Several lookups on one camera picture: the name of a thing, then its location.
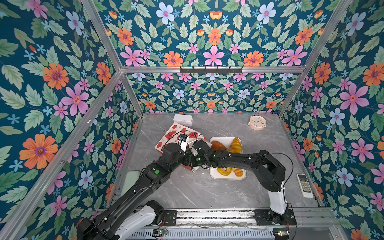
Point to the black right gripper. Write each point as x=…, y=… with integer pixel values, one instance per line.
x=193, y=164

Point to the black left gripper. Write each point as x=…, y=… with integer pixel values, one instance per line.
x=189, y=157

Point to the brown round pastry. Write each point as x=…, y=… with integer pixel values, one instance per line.
x=216, y=145

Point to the glazed yellow donut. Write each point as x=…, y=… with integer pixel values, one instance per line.
x=224, y=171

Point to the red white paper bag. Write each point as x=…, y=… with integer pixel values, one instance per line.
x=177, y=138

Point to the long twisted bread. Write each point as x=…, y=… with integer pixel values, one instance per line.
x=235, y=147

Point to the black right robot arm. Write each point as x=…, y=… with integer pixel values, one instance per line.
x=270, y=173

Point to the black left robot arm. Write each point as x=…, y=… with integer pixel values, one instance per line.
x=122, y=219

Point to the white rectangular tray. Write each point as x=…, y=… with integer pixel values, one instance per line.
x=226, y=141

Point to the white plastic box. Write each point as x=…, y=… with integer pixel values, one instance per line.
x=185, y=120

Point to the pale green box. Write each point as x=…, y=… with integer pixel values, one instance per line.
x=129, y=180

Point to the pink alarm clock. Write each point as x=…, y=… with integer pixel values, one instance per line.
x=257, y=123

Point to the white remote control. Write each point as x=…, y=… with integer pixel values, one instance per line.
x=305, y=186

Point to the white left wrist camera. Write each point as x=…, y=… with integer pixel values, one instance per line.
x=182, y=141

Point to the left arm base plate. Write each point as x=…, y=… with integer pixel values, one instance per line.
x=167, y=218

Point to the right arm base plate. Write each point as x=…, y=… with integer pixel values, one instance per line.
x=270, y=218

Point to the black hook rail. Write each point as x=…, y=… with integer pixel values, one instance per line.
x=210, y=70

